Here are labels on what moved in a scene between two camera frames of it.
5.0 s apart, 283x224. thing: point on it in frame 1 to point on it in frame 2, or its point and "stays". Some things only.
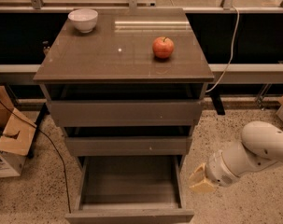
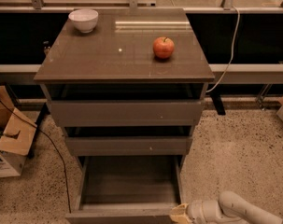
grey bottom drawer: [130, 189] stays
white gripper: [218, 170] to [195, 211]
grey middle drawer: [128, 146] stays
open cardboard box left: [18, 133] stays
